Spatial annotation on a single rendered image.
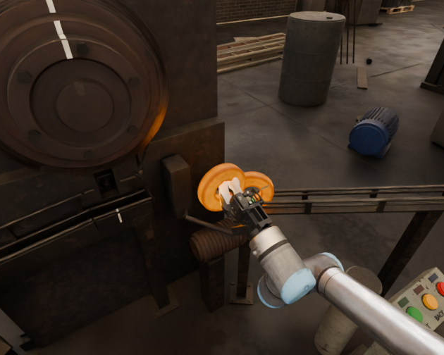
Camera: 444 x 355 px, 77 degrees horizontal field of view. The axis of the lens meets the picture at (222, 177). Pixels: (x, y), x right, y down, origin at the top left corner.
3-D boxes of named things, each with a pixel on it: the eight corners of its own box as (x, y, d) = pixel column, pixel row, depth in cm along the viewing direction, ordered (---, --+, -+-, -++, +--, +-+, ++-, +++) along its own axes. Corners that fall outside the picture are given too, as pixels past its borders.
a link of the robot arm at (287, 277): (281, 310, 68) (294, 301, 60) (253, 265, 74) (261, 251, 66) (310, 291, 71) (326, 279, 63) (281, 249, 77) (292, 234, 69)
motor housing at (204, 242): (194, 297, 144) (186, 227, 111) (230, 277, 153) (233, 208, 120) (206, 319, 136) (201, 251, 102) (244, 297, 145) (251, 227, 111)
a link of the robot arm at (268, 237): (280, 249, 76) (251, 265, 72) (270, 234, 79) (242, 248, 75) (292, 234, 69) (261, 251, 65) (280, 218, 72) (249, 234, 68)
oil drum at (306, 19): (267, 94, 354) (275, 13, 298) (302, 84, 377) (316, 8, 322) (300, 111, 314) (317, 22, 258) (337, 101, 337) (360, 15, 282)
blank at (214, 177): (192, 176, 79) (198, 182, 77) (238, 154, 84) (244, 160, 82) (201, 213, 89) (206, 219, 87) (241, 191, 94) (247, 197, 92)
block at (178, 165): (166, 204, 118) (158, 157, 103) (184, 198, 121) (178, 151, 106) (177, 221, 111) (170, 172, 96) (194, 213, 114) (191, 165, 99)
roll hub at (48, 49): (39, 165, 69) (-23, 43, 52) (149, 136, 80) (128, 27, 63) (41, 177, 66) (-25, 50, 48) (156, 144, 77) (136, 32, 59)
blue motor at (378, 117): (341, 153, 249) (352, 117, 227) (362, 129, 283) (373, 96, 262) (378, 166, 233) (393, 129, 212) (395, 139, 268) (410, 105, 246)
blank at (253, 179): (246, 208, 111) (246, 215, 108) (222, 183, 104) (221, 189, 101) (280, 191, 104) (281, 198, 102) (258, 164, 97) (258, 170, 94)
